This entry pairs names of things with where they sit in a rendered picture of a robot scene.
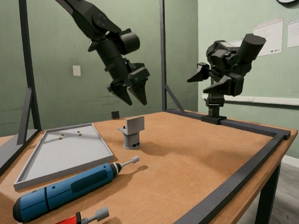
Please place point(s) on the grey metal l-bracket with holes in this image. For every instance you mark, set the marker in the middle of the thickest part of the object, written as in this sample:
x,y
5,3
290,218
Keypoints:
x,y
133,125

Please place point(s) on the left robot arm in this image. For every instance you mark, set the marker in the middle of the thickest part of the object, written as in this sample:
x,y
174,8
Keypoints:
x,y
226,59

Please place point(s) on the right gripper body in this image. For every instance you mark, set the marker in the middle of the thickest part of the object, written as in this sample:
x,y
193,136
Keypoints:
x,y
118,70

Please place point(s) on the red-handled nut driver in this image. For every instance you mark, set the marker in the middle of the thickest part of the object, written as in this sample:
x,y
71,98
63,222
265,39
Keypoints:
x,y
100,215

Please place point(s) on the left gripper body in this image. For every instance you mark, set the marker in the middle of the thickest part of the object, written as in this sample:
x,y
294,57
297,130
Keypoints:
x,y
218,73

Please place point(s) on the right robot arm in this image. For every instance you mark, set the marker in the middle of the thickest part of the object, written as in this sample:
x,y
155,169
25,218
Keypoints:
x,y
94,24

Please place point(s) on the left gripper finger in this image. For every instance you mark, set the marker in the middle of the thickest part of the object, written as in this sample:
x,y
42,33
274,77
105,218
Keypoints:
x,y
197,76
222,87

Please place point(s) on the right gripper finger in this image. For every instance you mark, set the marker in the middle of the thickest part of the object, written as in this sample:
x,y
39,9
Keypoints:
x,y
138,91
123,95

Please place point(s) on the blue cordless screwdriver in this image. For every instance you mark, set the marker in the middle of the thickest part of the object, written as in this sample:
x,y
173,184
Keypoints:
x,y
32,205

